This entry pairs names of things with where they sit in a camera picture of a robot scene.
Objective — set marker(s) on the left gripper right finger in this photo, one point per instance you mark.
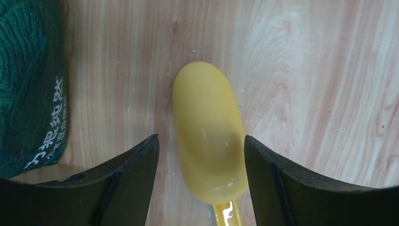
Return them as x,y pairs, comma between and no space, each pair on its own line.
284,193

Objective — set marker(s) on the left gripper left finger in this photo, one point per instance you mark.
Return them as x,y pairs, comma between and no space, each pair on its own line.
114,193

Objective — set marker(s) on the yellow plastic scoop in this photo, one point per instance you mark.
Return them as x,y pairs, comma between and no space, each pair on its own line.
210,137

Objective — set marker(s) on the green litter bag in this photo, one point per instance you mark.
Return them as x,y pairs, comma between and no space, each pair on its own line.
33,85

